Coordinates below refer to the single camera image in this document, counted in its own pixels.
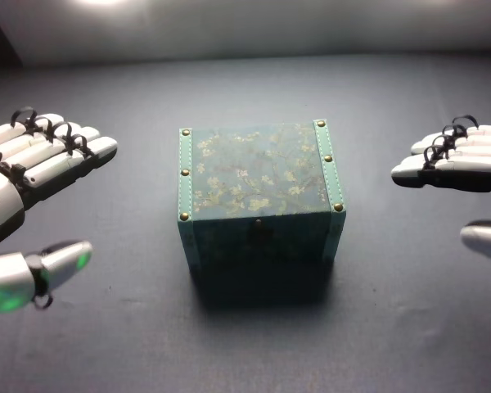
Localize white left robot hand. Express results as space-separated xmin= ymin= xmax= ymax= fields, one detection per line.
xmin=0 ymin=106 xmax=119 ymax=316

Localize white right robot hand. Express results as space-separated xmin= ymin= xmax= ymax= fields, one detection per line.
xmin=390 ymin=114 xmax=491 ymax=266

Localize teal floral box lid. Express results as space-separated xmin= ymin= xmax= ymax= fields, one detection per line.
xmin=175 ymin=118 xmax=348 ymax=233

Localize teal floral box base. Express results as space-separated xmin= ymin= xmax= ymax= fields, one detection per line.
xmin=176 ymin=227 xmax=347 ymax=271

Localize grey table cloth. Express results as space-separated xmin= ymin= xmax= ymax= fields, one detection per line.
xmin=0 ymin=52 xmax=491 ymax=393

